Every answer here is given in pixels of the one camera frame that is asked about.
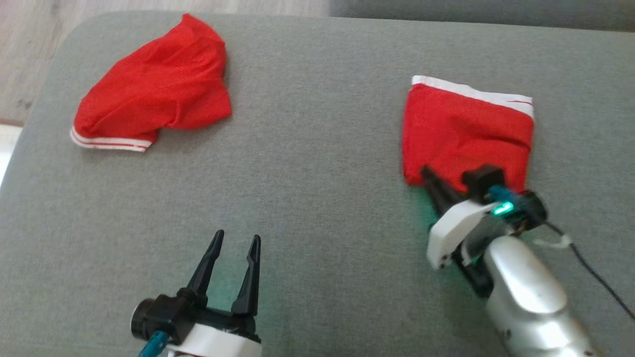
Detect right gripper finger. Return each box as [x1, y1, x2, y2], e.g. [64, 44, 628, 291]
[421, 166, 469, 218]

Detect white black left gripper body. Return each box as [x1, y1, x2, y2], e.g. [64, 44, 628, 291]
[164, 295, 262, 357]

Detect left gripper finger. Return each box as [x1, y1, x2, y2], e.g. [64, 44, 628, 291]
[232, 235, 262, 317]
[179, 230, 225, 304]

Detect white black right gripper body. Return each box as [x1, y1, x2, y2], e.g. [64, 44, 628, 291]
[427, 191, 549, 298]

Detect red shorts with white trim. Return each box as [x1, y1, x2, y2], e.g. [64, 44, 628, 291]
[402, 75, 535, 194]

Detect red Bulls basketball jersey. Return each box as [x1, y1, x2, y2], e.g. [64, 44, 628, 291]
[69, 13, 233, 152]

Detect grey sofa seat cushion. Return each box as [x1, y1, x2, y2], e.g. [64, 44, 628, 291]
[0, 11, 635, 357]

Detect blue right gripper cable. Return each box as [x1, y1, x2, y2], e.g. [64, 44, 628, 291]
[488, 186, 519, 206]

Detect blue gripper cable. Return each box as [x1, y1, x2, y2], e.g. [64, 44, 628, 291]
[138, 331, 169, 357]
[488, 186, 519, 206]

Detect blue left gripper cable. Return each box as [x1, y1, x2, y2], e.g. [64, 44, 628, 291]
[138, 331, 169, 357]

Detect white cable tie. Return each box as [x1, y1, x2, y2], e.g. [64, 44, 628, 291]
[533, 235, 572, 251]

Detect thin black cable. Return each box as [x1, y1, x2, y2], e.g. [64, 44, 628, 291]
[545, 222, 635, 320]

